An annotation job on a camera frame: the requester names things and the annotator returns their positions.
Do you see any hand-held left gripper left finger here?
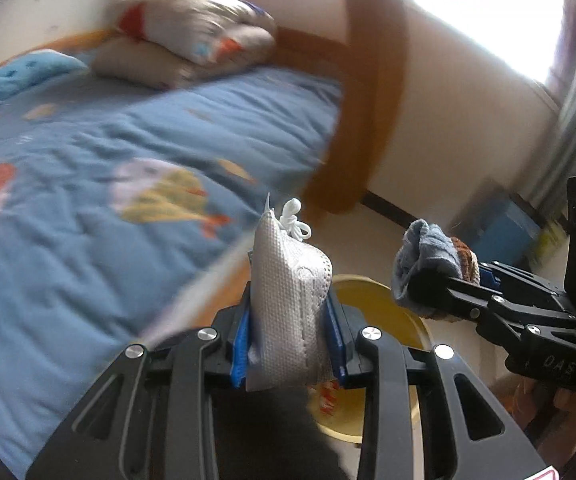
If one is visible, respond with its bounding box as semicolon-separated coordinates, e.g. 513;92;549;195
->
25;282;257;480

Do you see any blue grey cloth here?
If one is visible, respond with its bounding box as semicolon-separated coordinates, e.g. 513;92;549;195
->
393;219;479;322

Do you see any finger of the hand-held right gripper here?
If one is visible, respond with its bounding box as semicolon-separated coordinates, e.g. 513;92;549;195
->
478;260;576;322
408;267;576;357

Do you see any blue plush toy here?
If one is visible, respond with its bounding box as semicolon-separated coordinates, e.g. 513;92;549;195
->
0;50;90;127

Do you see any wooden bed frame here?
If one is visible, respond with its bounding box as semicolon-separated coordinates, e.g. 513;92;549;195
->
0;0;409;351

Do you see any red white wrapper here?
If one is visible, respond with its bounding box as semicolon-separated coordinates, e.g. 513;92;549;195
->
317;379;343;417

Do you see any blue box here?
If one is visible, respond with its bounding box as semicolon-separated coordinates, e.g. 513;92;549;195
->
468;194;542;267

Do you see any beige pillow with red print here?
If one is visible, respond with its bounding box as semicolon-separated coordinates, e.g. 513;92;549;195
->
105;0;277;67

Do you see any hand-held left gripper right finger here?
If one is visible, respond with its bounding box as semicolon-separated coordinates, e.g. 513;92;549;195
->
324;292;548;480

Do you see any white face mask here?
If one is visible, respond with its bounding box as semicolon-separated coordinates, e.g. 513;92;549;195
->
245;192;333;393

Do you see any plain beige pillow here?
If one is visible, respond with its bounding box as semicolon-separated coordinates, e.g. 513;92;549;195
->
90;39;269;92

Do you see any yellow green item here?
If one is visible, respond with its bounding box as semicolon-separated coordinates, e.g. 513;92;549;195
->
532;219;567;263

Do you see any person's right hand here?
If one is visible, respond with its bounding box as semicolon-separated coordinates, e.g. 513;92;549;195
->
512;377;576;441

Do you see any yellow plastic bin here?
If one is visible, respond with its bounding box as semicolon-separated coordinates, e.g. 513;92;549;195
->
313;274;433;443

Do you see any window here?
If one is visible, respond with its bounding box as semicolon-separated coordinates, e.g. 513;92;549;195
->
268;0;576;88

